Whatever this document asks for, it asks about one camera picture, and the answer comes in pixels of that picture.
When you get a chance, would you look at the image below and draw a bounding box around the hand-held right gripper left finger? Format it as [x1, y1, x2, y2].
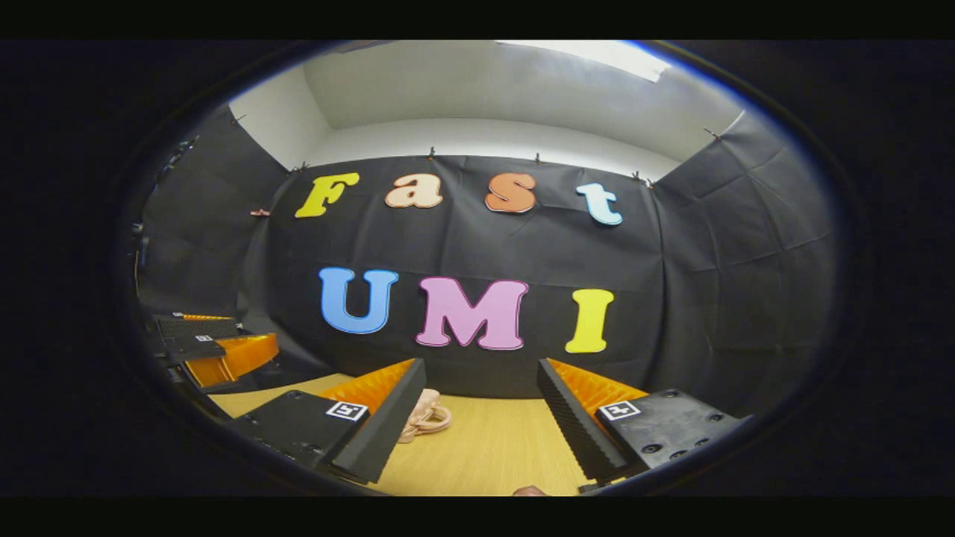
[231, 358, 428, 484]

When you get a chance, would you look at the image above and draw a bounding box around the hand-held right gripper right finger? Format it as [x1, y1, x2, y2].
[537, 358, 751, 486]

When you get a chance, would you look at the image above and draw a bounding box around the black backdrop cloth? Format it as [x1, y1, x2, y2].
[131, 104, 840, 418]

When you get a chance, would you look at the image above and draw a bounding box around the pink suitcase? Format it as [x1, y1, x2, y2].
[397, 388, 453, 445]

